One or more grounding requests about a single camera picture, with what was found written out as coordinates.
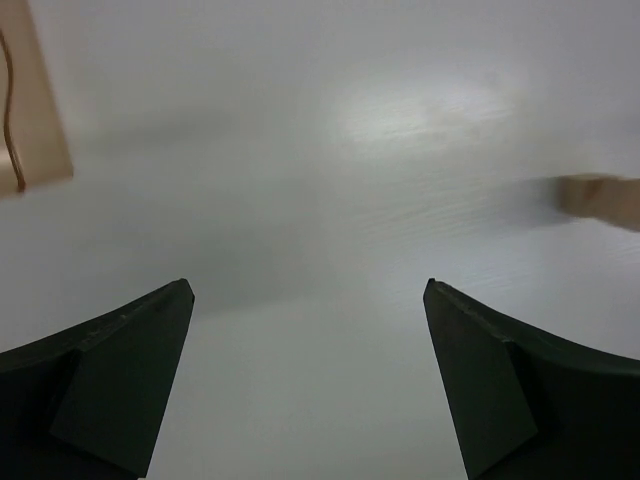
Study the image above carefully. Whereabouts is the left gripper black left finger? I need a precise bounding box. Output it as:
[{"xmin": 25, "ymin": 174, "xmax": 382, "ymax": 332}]
[{"xmin": 1, "ymin": 279, "xmax": 195, "ymax": 479}]

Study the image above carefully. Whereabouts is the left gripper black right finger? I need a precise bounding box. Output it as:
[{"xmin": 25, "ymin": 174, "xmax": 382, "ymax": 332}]
[{"xmin": 423, "ymin": 279, "xmax": 639, "ymax": 479}]

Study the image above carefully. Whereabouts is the wood cube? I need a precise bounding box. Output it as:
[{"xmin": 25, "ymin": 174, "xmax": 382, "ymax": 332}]
[{"xmin": 556, "ymin": 173, "xmax": 640, "ymax": 232}]

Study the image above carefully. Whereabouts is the wooden block tray box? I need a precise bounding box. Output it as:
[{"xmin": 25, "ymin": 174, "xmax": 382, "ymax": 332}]
[{"xmin": 1, "ymin": 1, "xmax": 73, "ymax": 197}]

